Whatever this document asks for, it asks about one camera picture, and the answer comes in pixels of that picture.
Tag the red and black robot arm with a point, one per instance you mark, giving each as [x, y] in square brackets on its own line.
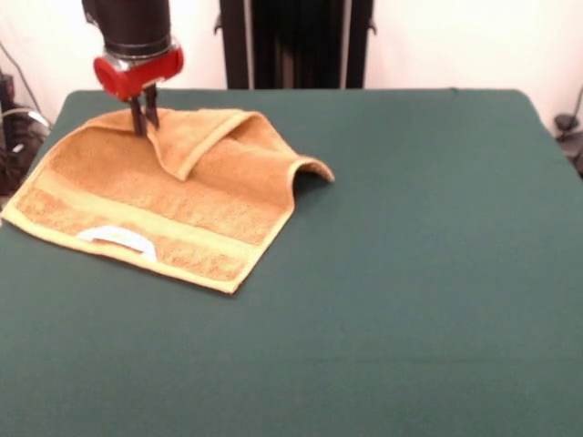
[132, 23]

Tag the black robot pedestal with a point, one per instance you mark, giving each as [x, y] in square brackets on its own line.
[296, 45]

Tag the orange terry towel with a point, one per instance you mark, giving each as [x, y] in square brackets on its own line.
[136, 191]

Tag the dark green table cloth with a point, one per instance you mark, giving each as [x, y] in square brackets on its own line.
[387, 318]

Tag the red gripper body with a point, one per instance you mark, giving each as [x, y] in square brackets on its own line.
[136, 77]

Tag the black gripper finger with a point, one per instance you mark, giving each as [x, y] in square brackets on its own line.
[138, 116]
[152, 107]

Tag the dark round stand base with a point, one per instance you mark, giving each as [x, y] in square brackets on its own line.
[565, 122]

